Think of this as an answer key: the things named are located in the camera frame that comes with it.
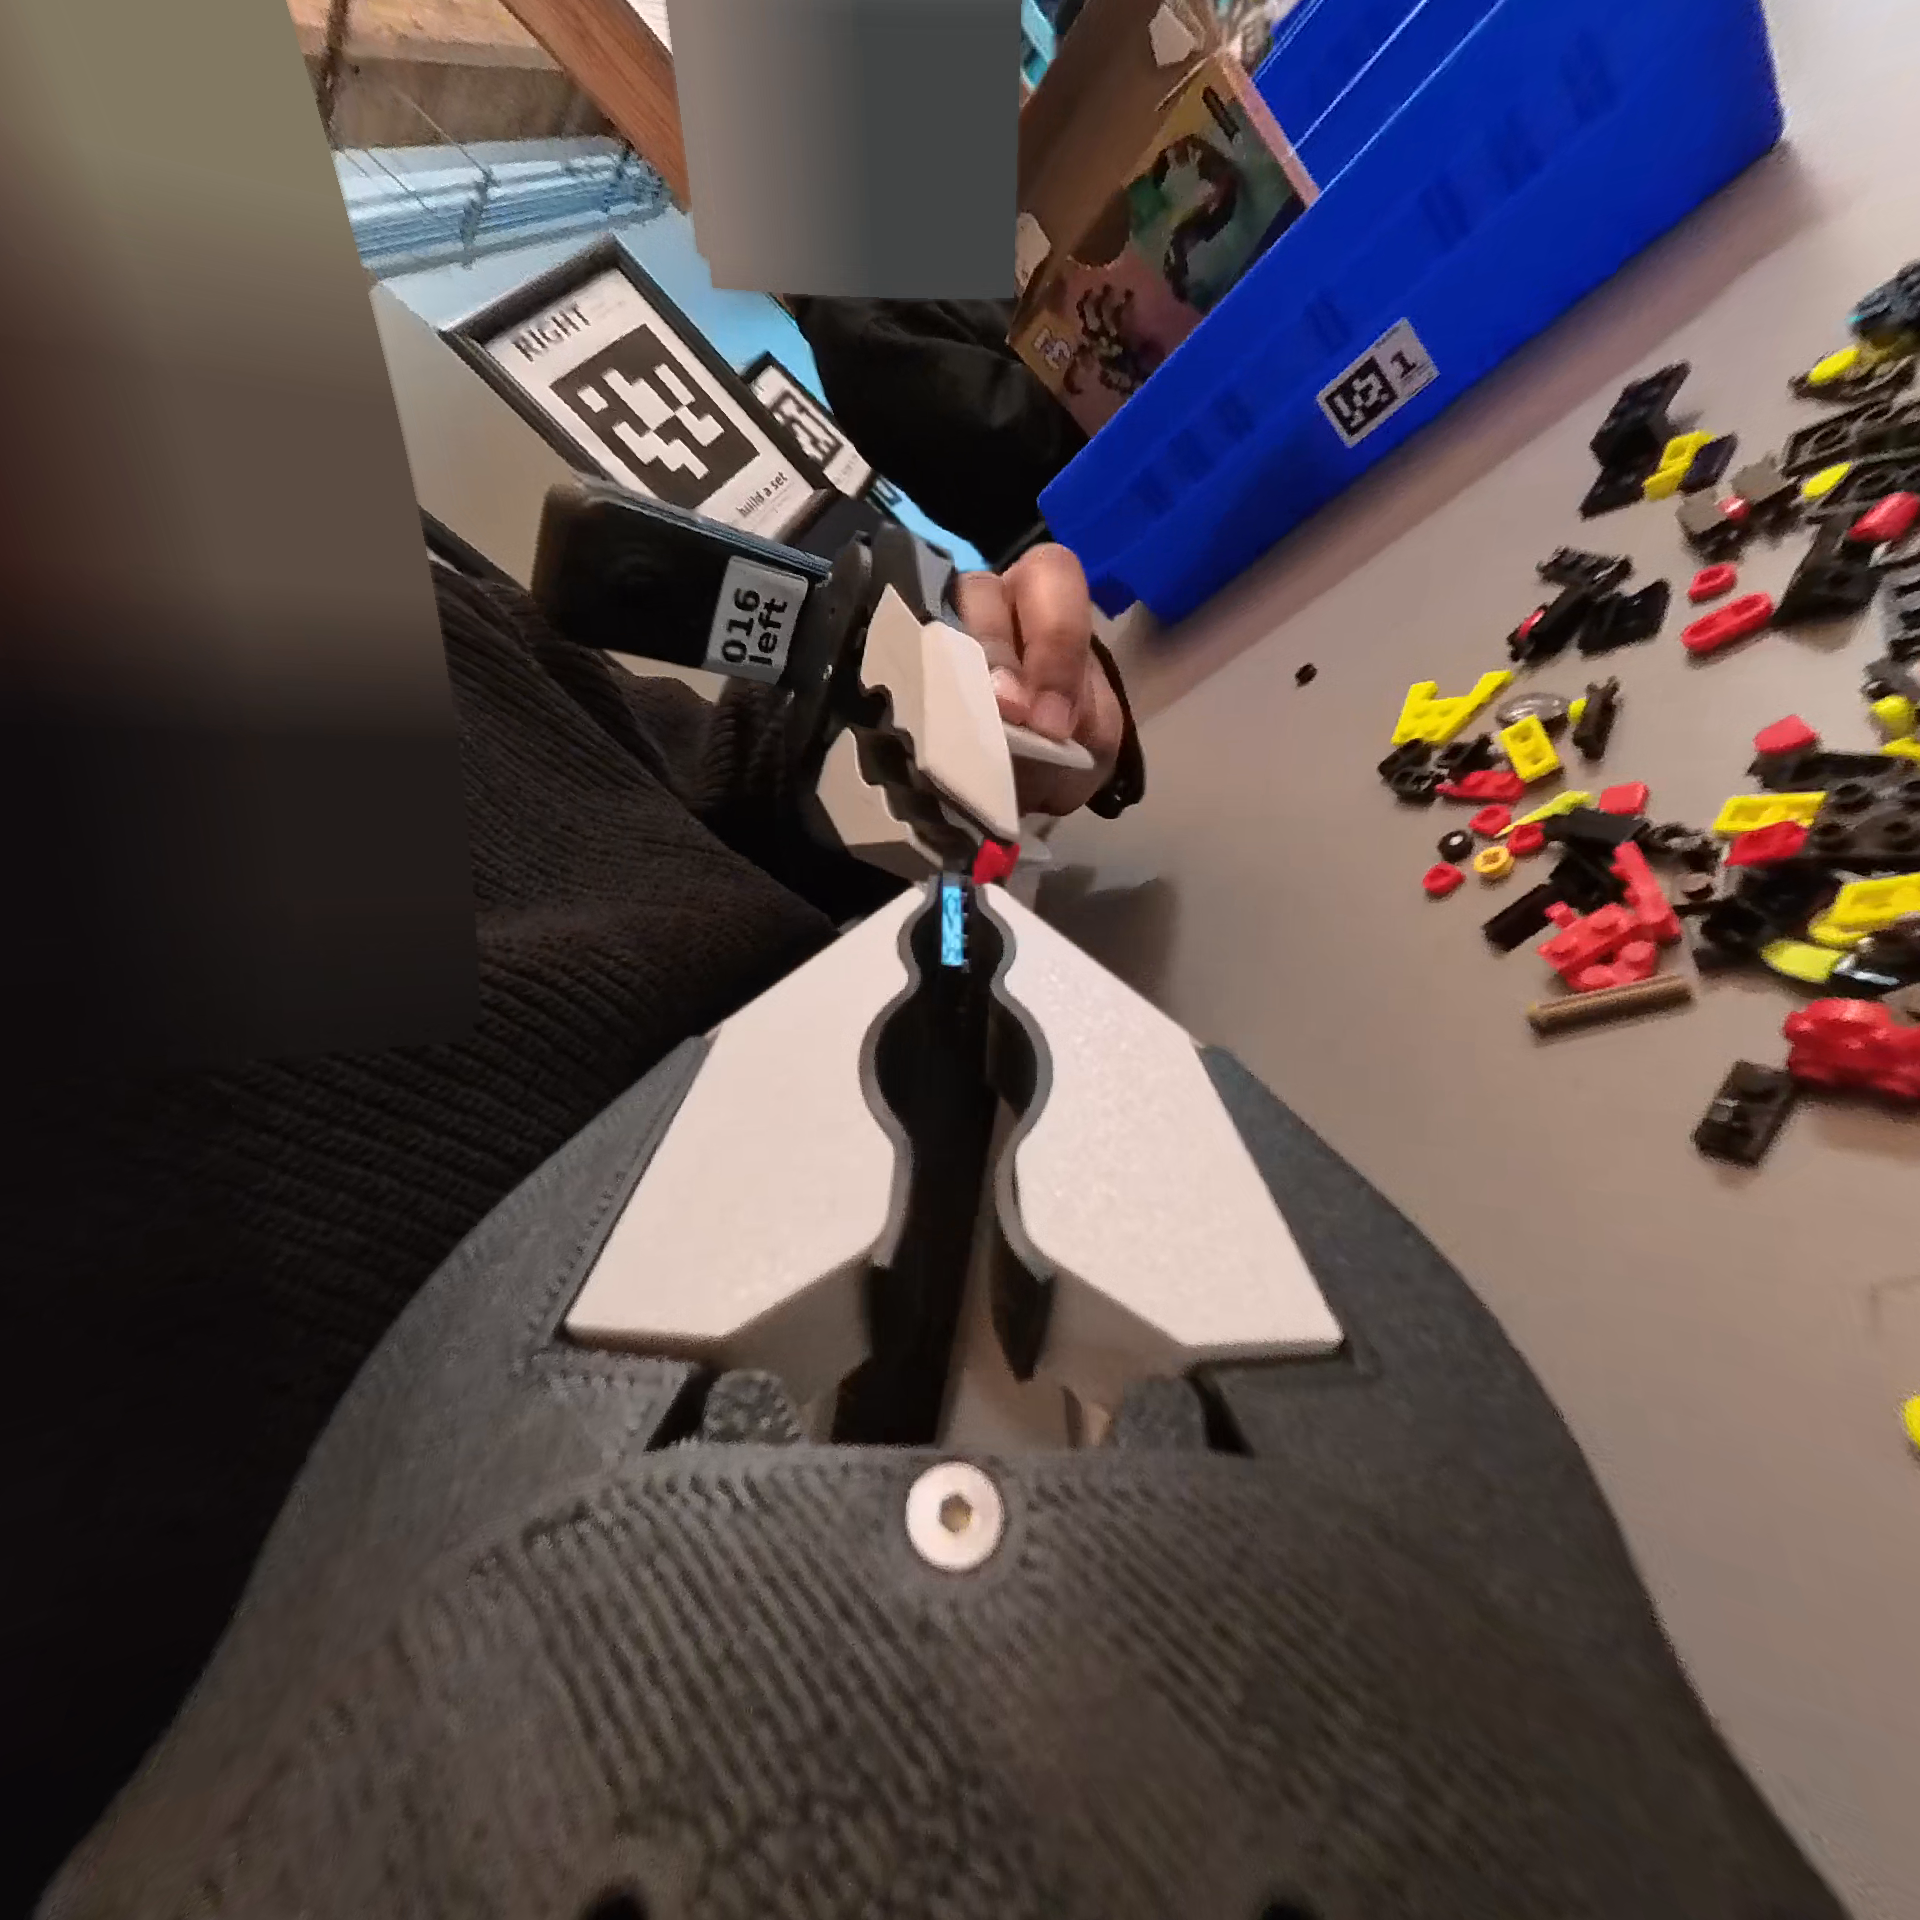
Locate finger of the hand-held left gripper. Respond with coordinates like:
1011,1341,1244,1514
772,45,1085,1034
807,730,974,889
854,579,1026,858

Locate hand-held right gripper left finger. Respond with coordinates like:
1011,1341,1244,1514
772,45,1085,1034
562,882,943,1443

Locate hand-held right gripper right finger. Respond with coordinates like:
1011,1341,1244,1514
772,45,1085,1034
967,884,1346,1449

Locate person's left forearm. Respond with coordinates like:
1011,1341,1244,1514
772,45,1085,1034
780,298,1098,579

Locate tan lego rod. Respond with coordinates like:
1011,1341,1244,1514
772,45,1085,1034
1526,976,1696,1034

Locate yellow wedge lego plate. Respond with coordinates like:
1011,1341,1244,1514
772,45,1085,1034
1389,669,1517,749

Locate pile of lego pieces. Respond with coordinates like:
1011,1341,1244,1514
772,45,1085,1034
1376,264,1920,1163

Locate person's left hand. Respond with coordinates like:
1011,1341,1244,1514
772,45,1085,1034
950,539,1127,822

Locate large framed marker sign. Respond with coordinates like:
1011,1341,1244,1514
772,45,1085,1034
438,236,836,531

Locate small framed marker sign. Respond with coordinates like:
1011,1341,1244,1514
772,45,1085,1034
743,353,884,501

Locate person's black sweater torso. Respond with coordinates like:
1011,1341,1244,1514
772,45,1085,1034
0,517,916,1846

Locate wooden ceiling beam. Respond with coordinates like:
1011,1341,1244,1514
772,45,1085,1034
293,0,692,213

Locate printed cardboard box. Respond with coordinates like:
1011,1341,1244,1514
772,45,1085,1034
1007,0,1320,441

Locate blue plastic bin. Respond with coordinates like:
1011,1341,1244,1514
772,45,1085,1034
1038,0,1788,625

